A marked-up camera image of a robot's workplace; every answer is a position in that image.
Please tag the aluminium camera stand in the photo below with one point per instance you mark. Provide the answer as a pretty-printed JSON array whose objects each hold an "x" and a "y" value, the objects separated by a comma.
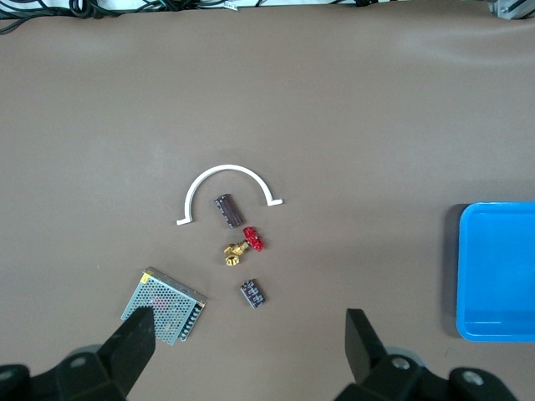
[{"x": 510, "y": 8}]

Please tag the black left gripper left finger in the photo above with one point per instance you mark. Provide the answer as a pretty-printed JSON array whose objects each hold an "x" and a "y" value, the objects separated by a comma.
[{"x": 125, "y": 351}]

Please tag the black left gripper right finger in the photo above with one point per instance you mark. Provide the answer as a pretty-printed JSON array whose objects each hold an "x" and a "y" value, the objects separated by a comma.
[{"x": 368, "y": 359}]

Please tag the metal mesh power supply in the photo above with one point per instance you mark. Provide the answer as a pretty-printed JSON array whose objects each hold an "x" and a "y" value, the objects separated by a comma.
[{"x": 171, "y": 301}]

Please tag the blue plastic tray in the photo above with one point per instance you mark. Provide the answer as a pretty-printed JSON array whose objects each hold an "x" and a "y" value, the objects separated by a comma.
[{"x": 497, "y": 267}]

